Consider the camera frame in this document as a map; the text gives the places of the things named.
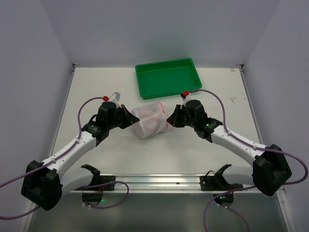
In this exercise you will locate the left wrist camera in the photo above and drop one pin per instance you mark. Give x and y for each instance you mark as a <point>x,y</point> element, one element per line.
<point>115,97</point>

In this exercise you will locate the white pink mesh laundry bag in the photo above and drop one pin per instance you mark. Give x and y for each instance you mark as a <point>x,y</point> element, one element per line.
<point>152,120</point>

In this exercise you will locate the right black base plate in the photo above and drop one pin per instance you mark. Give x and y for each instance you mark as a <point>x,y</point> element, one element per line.
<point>214,181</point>

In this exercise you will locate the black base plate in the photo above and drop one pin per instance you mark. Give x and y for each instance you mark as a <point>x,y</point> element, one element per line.
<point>90,178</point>
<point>214,181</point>

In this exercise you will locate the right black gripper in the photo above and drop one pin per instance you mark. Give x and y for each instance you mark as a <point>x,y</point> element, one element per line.
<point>181,117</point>

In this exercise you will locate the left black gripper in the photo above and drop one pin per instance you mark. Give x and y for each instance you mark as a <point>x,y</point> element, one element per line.
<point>123,116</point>

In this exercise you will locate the green plastic tray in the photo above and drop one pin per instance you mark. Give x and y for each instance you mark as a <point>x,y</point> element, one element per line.
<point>166,78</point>

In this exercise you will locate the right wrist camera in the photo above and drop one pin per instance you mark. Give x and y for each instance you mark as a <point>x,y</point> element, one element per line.
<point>186,97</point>

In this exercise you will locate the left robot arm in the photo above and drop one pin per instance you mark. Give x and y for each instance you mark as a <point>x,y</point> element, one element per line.
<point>47,181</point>

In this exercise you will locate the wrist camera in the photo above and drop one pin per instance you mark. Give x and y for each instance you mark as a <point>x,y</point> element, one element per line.
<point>115,97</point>
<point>186,97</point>

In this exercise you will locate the aluminium mounting rail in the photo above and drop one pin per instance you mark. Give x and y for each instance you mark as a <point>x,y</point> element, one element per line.
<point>137,183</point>

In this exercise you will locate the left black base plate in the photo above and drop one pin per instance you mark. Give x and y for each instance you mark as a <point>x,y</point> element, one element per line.
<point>90,178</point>

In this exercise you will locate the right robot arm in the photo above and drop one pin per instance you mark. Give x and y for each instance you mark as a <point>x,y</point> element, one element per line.
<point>268,169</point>

